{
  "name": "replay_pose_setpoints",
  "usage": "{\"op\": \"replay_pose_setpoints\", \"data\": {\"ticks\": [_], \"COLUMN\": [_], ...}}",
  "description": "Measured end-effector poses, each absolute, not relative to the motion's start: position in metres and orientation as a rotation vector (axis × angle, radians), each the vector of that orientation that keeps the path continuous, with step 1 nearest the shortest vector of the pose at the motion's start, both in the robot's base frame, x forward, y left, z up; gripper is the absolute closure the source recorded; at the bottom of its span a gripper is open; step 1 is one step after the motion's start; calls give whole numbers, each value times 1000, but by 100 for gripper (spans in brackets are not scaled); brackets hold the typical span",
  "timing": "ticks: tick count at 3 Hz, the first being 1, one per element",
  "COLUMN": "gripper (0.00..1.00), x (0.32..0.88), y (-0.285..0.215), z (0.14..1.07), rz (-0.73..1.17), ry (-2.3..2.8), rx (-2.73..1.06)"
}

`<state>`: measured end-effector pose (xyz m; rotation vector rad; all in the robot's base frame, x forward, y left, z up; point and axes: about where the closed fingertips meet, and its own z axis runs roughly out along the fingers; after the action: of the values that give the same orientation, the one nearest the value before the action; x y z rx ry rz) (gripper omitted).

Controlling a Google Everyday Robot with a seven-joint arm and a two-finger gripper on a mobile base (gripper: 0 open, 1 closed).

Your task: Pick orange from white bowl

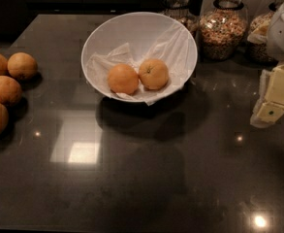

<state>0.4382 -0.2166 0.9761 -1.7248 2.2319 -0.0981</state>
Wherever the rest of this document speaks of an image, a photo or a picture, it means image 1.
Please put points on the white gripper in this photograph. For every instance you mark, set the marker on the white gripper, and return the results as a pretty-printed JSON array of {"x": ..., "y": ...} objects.
[{"x": 270, "y": 108}]

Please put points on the glass jar with grains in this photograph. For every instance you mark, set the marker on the glass jar with grains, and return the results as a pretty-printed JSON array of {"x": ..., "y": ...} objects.
[
  {"x": 257, "y": 35},
  {"x": 222, "y": 29}
]

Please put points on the right glass jar with grains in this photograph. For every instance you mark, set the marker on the right glass jar with grains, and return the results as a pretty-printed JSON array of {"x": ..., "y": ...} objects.
[{"x": 257, "y": 35}]

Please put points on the white paper napkin in bowl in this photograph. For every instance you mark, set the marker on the white paper napkin in bowl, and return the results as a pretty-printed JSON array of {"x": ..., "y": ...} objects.
[{"x": 173, "y": 49}]

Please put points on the white bowl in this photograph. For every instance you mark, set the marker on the white bowl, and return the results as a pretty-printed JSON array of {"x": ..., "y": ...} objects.
[{"x": 132, "y": 33}]

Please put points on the middle glass jar with grains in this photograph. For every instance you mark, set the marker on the middle glass jar with grains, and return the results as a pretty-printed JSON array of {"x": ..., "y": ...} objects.
[{"x": 222, "y": 29}]

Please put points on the left glass jar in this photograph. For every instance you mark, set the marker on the left glass jar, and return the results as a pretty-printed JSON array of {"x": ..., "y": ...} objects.
[{"x": 179, "y": 10}]

